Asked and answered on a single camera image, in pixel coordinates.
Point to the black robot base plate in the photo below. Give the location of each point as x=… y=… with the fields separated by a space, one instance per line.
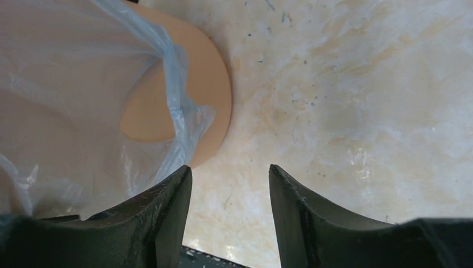
x=192 y=258

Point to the light blue trash bag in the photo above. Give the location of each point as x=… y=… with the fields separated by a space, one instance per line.
x=68 y=71

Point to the orange plastic bin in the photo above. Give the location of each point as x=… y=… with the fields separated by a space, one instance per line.
x=146 y=118

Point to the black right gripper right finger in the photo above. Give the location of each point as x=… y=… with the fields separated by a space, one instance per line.
x=312 y=231

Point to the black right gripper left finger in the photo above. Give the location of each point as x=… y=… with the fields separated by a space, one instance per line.
x=144 y=231

